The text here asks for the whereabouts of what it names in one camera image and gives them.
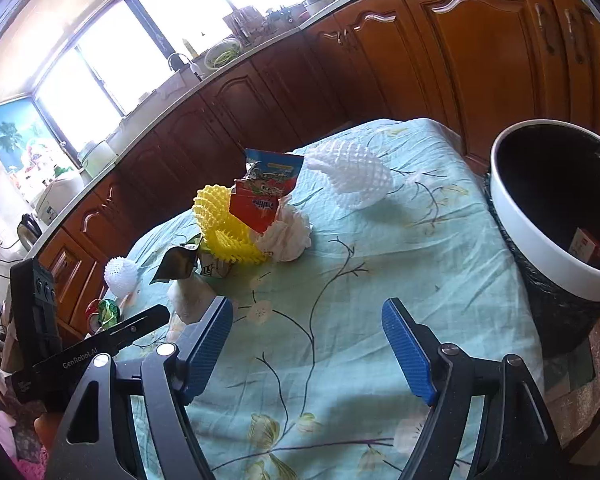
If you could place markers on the red snack packet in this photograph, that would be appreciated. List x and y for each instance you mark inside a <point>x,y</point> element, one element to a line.
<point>252,207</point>

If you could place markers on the blue snack packet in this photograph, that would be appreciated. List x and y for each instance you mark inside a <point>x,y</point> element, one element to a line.
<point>280,165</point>

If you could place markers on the beach wall poster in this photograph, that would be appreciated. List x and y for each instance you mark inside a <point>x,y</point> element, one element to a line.
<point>10,135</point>

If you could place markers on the wooden utensil rack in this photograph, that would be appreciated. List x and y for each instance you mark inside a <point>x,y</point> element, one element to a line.
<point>242,20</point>

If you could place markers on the pink patterned cloth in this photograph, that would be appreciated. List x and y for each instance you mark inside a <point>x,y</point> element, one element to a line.
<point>10,440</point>

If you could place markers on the speckled kitchen countertop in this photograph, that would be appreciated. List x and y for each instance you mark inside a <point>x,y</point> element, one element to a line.
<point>205,79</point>

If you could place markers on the kitchen window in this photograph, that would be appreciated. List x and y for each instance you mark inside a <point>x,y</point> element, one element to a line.
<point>105,60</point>

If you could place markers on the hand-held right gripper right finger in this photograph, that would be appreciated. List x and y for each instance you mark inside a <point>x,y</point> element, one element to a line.
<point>407,350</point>

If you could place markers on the light green floral tablecloth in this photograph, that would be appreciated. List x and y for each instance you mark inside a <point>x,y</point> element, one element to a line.
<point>330,270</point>

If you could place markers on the white-rimmed bin with black bag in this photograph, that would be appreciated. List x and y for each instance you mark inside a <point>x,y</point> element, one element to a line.
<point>530,240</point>

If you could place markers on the large white foam fruit net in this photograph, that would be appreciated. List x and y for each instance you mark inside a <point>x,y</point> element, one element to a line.
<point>355,175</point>

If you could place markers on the small red box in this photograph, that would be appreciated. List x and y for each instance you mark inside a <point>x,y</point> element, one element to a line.
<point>586,246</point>

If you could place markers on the steel pot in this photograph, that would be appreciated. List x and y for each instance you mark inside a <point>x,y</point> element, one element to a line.
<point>317,2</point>

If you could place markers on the dark foil wrapper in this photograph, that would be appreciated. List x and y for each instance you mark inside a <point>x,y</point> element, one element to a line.
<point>177,262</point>

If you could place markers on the silver floor mat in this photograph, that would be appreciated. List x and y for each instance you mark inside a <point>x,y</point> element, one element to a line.
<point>580,390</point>

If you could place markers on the white tissue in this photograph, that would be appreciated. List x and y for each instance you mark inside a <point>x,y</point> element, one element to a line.
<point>290,235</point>

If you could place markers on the small white foam fruit net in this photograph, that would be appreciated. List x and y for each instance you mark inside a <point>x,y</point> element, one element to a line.
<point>121,275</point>

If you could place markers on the yellow bottle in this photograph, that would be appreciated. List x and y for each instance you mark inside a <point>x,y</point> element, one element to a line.
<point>189,47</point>

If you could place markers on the green and red candy wrapper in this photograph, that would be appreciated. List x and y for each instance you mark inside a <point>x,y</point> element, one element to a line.
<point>105,310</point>

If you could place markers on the white rice cooker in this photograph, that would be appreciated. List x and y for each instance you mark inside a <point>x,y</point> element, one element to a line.
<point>60,195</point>

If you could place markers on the small white printed wrapper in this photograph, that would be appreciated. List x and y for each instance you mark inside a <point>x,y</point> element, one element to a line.
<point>212,267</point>

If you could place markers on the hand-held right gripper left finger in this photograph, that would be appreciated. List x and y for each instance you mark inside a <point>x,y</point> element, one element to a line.
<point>205,347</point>

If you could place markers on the bowl of green vegetables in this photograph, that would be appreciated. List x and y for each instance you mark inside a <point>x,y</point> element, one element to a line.
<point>222,54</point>

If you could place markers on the wooden kitchen base cabinets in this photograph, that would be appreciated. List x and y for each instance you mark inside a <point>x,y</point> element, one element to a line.
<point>455,60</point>

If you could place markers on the steel kettle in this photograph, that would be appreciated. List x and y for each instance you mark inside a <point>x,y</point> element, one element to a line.
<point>29,230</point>

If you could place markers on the yellow foam fruit net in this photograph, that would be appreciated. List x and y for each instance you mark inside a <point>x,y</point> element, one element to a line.
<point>220,240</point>

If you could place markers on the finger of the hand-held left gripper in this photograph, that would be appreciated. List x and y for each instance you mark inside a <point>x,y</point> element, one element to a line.
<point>135,327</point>

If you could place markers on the white lidded container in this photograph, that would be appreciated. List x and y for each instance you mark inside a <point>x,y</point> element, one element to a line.
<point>97,157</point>

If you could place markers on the sink faucet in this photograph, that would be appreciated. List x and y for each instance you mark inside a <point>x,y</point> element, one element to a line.
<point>177,60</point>

